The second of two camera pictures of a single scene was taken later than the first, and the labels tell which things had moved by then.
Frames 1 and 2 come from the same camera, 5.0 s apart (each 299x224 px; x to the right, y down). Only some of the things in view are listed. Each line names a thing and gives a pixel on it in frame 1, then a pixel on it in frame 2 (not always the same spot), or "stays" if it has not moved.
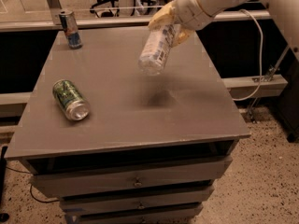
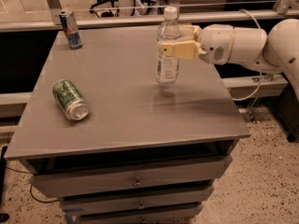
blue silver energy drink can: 74,37 stays
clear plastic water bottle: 157,48 -> 167,69
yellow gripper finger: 164,16 -> 185,49
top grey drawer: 131,177 stays
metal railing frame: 49,20 stays
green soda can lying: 70,101 stays
